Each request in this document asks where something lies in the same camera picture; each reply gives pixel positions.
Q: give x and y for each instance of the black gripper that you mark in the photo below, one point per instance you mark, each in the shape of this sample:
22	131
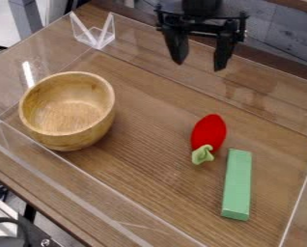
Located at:
185	18

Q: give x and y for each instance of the red plush strawberry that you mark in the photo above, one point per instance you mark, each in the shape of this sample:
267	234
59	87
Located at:
207	137

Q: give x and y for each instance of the wooden bowl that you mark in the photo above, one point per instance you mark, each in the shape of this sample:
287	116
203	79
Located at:
67	110

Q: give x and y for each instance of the green rectangular block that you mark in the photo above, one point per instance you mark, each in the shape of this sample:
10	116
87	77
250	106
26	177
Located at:
237	193

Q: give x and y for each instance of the clear acrylic tray enclosure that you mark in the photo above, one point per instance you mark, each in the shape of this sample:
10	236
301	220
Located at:
130	192

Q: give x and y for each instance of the black table bracket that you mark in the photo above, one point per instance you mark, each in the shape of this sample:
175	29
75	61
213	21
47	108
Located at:
38	237

